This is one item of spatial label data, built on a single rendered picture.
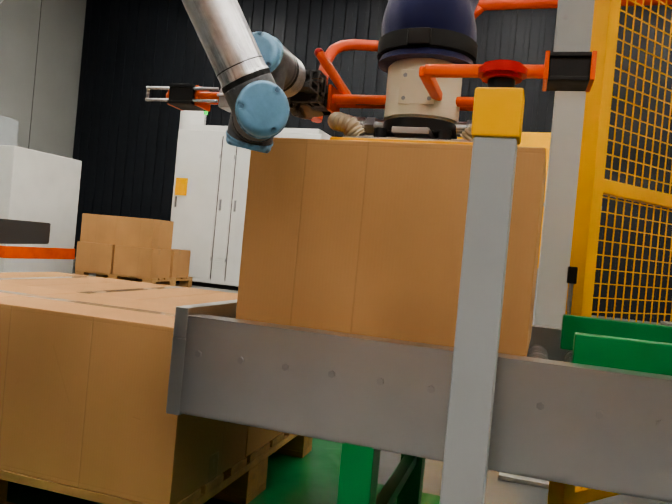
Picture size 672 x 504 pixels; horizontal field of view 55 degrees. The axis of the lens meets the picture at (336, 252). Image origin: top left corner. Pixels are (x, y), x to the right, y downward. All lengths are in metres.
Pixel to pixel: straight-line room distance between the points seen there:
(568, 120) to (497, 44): 10.18
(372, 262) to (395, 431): 0.34
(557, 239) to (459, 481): 1.53
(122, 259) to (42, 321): 7.20
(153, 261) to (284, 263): 7.33
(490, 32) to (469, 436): 11.94
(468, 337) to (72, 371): 1.01
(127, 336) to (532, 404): 0.89
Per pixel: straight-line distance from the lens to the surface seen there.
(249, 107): 1.11
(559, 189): 2.43
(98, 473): 1.66
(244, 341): 1.24
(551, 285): 2.41
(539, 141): 8.86
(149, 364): 1.53
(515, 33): 12.65
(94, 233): 9.21
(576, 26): 2.50
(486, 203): 0.95
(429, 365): 1.15
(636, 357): 1.25
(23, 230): 1.22
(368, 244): 1.30
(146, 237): 8.70
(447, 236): 1.27
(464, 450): 0.98
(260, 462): 2.03
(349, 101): 1.54
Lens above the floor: 0.75
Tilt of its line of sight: level
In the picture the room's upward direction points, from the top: 5 degrees clockwise
